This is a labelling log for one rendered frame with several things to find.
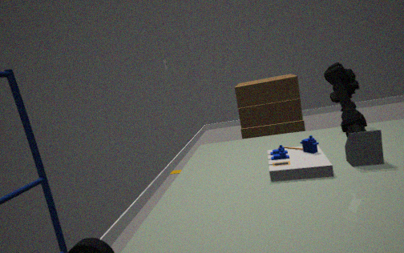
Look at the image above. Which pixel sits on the blue micro servo with orange cable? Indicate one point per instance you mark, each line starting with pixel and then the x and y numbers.
pixel 308 145

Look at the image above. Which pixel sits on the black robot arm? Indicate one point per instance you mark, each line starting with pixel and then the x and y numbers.
pixel 343 81

